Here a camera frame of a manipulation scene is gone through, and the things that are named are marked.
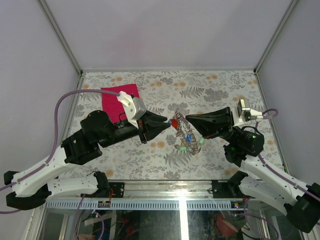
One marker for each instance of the green tag key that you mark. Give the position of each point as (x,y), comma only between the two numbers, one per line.
(183,149)
(201,141)

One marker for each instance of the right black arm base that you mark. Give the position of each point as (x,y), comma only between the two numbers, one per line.
(228,189)

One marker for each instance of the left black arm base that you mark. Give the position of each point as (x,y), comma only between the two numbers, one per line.
(115,190)

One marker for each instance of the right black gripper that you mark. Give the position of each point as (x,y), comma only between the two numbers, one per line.
(210,124)

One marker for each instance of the red tag key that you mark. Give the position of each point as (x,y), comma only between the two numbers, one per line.
(175,123)

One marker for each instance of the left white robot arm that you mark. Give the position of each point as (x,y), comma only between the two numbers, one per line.
(31,188)

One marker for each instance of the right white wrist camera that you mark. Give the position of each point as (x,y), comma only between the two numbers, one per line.
(243,113)

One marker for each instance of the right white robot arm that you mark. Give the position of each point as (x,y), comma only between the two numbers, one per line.
(257,177)

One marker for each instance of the aluminium front rail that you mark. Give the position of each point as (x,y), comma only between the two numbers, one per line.
(154,195)

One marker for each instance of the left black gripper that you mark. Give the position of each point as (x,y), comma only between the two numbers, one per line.
(152,130)

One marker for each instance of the blue tag key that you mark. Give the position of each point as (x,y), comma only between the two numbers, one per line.
(189,138)

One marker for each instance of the floral table mat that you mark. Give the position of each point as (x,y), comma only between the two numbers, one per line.
(163,92)

